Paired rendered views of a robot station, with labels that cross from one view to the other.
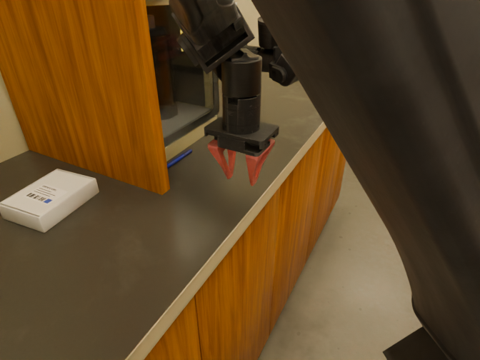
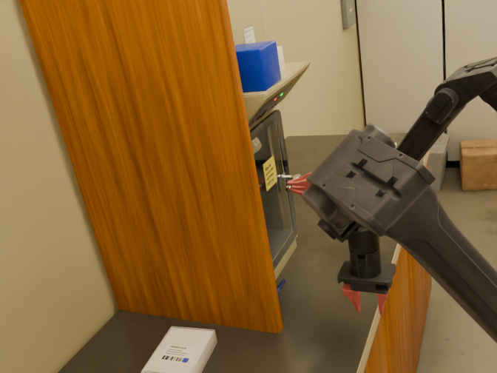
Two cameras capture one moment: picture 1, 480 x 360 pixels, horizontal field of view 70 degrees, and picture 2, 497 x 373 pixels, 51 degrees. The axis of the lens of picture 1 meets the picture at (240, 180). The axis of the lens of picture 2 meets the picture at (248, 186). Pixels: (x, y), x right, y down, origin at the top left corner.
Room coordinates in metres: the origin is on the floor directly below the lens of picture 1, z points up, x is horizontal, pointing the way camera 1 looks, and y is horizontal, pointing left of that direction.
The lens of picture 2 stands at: (-0.36, 0.20, 1.76)
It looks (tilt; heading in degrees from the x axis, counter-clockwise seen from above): 23 degrees down; 0
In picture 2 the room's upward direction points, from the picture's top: 10 degrees counter-clockwise
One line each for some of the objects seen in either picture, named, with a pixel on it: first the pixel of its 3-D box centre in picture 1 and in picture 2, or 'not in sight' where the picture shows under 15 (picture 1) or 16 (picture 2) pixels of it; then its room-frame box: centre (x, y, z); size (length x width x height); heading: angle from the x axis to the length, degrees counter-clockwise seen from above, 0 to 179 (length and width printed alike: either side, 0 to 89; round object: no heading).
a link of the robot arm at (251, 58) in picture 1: (240, 73); (361, 233); (0.50, 0.00, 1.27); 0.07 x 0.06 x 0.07; 16
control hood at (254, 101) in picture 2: not in sight; (271, 98); (0.89, 0.10, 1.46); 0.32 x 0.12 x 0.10; 152
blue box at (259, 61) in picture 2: not in sight; (251, 66); (0.82, 0.14, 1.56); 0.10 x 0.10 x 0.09; 62
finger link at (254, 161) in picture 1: (246, 158); (373, 293); (0.49, -0.01, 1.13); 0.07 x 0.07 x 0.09; 62
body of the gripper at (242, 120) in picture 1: (241, 115); (365, 262); (0.49, 0.00, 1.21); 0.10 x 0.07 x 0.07; 62
